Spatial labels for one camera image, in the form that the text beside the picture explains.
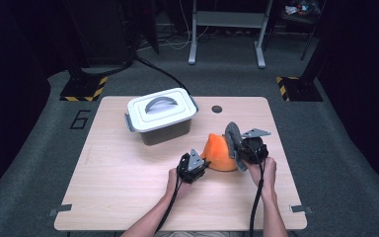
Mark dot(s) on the person's right hand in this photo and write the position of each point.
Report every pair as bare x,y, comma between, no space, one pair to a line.
266,177

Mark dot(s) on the colourful small things on rack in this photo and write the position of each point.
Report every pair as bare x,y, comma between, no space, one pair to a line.
301,8

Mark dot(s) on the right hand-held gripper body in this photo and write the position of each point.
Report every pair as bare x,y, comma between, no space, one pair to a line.
255,149

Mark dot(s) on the clear grey storage box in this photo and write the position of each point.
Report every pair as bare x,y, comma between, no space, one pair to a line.
164,135

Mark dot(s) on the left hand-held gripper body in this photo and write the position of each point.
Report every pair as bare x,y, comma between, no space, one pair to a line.
190,171

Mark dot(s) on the orange plush toy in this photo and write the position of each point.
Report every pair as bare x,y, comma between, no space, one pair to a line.
218,156

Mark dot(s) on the black stand with striped base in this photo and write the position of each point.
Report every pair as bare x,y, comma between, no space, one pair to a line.
304,90
82,89

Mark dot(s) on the grey tape strip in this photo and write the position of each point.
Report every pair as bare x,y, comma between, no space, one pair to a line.
301,209
60,209

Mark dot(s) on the person's left hand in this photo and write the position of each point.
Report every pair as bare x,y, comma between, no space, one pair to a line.
174,184

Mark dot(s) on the white metal stand frame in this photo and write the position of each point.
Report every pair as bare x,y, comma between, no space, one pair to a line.
230,19

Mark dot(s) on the dark cabinet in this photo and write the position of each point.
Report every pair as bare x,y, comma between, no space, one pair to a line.
102,33

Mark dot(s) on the grey fuzzy cloth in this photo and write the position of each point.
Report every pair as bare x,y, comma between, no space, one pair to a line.
233,138

